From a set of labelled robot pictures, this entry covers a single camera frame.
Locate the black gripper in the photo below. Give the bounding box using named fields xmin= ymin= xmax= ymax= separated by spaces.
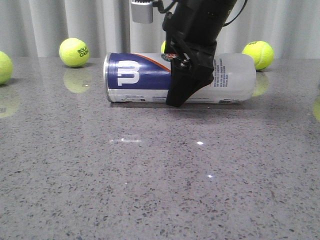
xmin=162 ymin=0 xmax=237 ymax=107

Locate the blue white tennis ball can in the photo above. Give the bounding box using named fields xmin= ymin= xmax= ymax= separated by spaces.
xmin=103 ymin=53 xmax=256 ymax=104

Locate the yellow middle back tennis ball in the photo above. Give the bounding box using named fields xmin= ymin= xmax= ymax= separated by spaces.
xmin=160 ymin=40 xmax=166 ymax=54

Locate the yellow right back tennis ball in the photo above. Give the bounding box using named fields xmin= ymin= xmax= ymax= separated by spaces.
xmin=242 ymin=41 xmax=274 ymax=71

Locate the yellow Roland Garros tennis ball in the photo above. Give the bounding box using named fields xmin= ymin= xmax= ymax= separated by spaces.
xmin=59 ymin=38 xmax=90 ymax=67

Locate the yellow Wilson 3 tennis ball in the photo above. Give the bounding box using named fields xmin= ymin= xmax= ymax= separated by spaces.
xmin=0 ymin=51 xmax=13 ymax=85

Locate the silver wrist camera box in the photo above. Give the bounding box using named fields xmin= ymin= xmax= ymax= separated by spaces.
xmin=130 ymin=0 xmax=153 ymax=24

